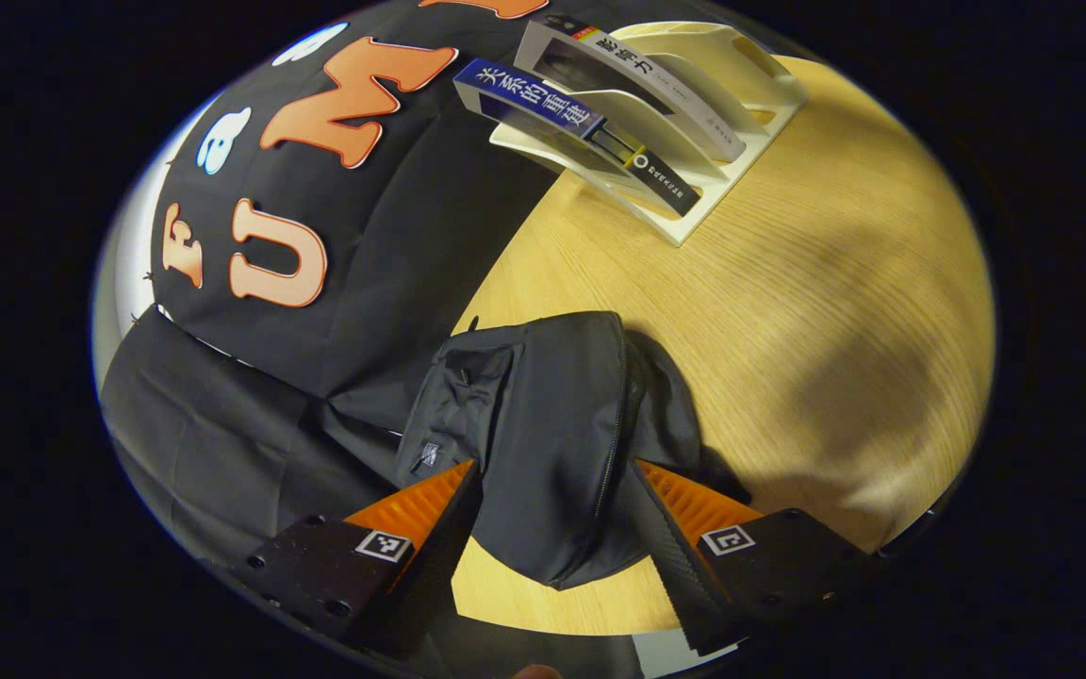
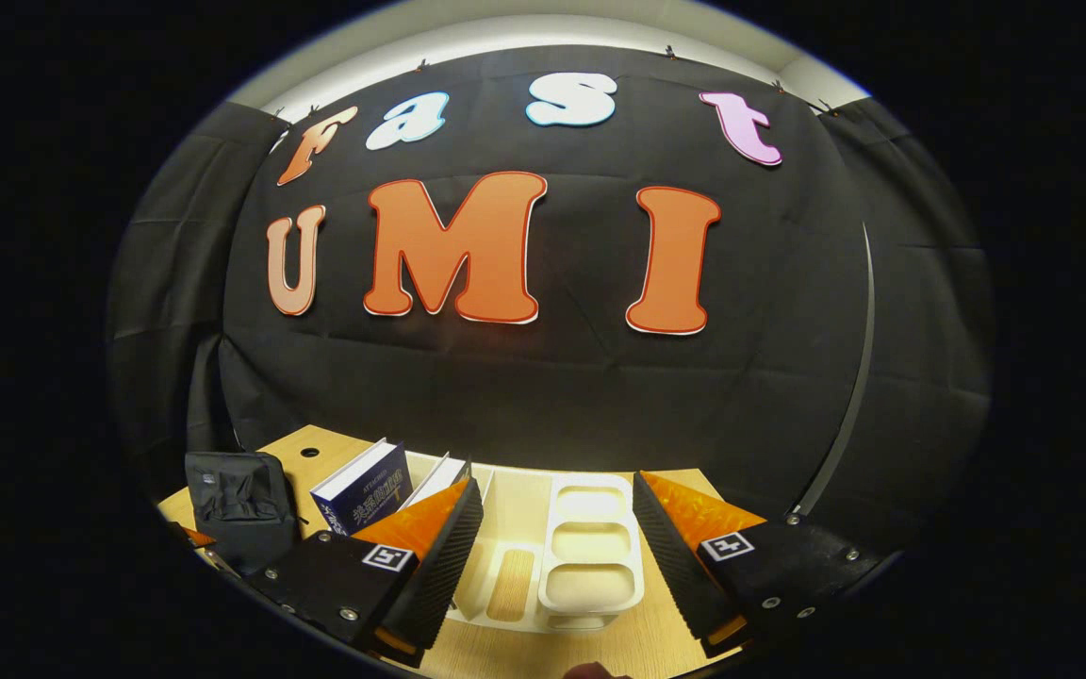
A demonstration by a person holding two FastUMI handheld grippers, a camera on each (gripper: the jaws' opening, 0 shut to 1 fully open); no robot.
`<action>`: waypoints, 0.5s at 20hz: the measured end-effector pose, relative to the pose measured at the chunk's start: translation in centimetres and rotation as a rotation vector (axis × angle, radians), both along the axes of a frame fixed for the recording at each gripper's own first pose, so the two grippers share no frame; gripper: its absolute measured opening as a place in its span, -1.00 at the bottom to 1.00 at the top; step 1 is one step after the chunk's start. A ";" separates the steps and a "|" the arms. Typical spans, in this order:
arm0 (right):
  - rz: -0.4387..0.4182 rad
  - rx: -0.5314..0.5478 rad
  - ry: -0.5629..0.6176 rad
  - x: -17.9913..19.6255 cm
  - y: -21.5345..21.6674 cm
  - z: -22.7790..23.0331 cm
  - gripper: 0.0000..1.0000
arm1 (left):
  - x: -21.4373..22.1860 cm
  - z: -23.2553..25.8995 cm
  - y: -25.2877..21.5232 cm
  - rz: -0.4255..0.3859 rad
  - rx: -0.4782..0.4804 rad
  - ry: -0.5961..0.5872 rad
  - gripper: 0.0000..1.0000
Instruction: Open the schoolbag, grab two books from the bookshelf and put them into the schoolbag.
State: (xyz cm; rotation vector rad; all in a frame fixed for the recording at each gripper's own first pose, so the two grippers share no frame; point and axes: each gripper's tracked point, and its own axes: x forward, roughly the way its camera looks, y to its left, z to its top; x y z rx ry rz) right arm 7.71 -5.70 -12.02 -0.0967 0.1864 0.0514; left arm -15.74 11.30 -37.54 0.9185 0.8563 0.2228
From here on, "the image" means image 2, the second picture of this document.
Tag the grey cover book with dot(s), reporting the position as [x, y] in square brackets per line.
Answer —
[435, 481]

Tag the blue book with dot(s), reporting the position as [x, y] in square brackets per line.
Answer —
[369, 500]

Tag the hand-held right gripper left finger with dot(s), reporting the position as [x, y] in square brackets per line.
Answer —
[444, 575]

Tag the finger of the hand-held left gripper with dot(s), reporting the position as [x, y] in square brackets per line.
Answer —
[201, 538]

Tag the white bookshelf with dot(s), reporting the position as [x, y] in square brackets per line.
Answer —
[590, 585]

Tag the black schoolbag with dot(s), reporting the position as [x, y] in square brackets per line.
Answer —
[241, 509]

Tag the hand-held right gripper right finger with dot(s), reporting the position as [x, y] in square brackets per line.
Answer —
[675, 566]

